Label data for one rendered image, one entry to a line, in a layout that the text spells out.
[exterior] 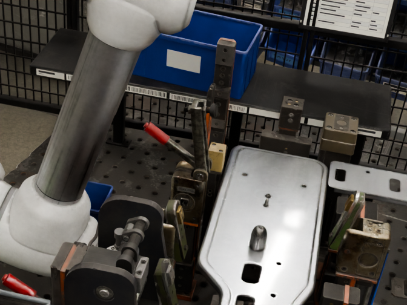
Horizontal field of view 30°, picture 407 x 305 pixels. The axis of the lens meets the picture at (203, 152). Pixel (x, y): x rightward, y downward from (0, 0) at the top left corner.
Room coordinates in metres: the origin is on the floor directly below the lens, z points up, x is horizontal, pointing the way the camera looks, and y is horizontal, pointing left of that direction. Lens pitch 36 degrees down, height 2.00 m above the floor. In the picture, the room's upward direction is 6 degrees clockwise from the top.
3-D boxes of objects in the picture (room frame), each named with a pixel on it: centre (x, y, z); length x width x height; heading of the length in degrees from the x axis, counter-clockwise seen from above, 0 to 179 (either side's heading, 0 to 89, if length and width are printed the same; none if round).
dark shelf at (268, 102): (1.68, 0.00, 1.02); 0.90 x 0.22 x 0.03; 82
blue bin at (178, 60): (1.68, 0.05, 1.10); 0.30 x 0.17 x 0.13; 76
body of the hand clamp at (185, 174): (1.24, 0.02, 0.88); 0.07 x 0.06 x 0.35; 82
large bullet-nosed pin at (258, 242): (1.09, -0.12, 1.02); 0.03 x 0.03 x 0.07
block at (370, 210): (1.26, -0.34, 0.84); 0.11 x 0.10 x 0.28; 82
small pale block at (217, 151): (1.31, -0.03, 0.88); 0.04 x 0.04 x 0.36; 82
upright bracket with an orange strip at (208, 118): (1.34, 0.00, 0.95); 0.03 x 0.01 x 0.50; 172
